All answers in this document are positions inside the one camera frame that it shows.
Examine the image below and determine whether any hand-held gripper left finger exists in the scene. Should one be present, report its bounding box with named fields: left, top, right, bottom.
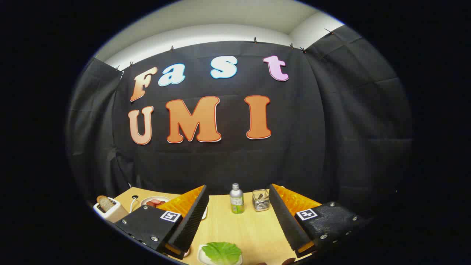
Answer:
left=114, top=185, right=210, bottom=260

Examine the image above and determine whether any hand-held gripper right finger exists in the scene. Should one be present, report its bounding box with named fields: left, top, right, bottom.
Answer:
left=269, top=184, right=369, bottom=258

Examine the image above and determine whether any green lettuce leaf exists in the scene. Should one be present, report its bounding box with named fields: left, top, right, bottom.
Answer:
left=202, top=242, right=242, bottom=265

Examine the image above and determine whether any toasted bread slice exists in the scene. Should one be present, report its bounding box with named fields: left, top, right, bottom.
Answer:
left=97, top=195, right=116, bottom=213

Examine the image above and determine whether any square white plate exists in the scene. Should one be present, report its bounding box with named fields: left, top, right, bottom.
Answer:
left=198, top=244, right=243, bottom=265

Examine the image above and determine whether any green bottle with silver top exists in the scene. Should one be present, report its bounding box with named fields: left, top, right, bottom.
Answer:
left=230, top=183, right=245, bottom=214

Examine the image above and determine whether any round white plate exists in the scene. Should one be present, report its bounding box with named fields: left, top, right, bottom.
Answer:
left=141, top=196, right=171, bottom=209

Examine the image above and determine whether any black backdrop cloth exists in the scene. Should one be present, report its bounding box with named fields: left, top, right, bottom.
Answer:
left=65, top=25, right=414, bottom=218

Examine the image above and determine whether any white toaster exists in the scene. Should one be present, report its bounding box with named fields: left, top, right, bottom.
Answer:
left=93, top=197, right=129, bottom=223

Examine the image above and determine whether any metal wire utensil holder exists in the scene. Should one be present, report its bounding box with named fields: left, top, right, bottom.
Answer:
left=252, top=189, right=270, bottom=212

